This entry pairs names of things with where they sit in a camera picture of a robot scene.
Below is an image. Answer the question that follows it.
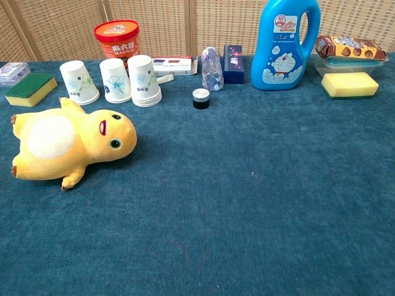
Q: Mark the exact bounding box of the blue detergent bottle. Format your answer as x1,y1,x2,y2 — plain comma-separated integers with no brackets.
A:
250,0,322,91

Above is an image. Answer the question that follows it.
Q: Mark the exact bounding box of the white floral paper cup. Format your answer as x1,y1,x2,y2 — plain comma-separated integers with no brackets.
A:
59,60,101,106
99,57,132,104

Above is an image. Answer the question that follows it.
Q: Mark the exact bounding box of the clear plastic case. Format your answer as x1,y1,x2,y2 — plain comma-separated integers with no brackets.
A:
0,62,32,87

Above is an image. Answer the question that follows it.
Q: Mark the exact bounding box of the clear water bottle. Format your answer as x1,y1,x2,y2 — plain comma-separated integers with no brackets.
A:
201,46,225,93

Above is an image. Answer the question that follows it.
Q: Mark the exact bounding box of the clear plastic food container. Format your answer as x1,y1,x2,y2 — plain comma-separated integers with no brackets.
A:
314,54,386,78

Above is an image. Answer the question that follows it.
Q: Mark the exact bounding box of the dark blue carton box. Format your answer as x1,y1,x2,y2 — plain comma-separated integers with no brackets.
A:
222,44,246,84

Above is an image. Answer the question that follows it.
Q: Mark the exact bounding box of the white box with blue-red print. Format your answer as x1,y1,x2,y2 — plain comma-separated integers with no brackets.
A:
151,55,199,76

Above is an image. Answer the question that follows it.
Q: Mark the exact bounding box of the woven wooden folding screen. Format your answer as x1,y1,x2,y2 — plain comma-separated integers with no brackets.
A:
0,0,395,62

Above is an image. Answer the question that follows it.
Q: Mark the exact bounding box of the red snack tub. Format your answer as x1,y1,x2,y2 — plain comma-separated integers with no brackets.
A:
93,19,141,70

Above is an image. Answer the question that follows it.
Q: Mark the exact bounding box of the green and yellow sponge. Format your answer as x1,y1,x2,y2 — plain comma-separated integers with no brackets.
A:
4,72,59,108

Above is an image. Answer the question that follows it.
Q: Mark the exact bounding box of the brown cookie package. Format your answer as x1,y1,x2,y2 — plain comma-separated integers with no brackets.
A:
315,35,388,62

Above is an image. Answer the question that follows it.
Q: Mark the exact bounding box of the yellow plush dinosaur toy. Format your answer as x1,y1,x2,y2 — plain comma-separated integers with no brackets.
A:
10,97,138,191

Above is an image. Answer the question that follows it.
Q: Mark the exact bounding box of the white paper cup right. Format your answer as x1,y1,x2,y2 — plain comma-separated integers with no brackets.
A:
127,54,163,108

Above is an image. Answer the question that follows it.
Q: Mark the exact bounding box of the blue tablecloth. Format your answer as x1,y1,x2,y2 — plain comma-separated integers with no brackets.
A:
0,52,395,296

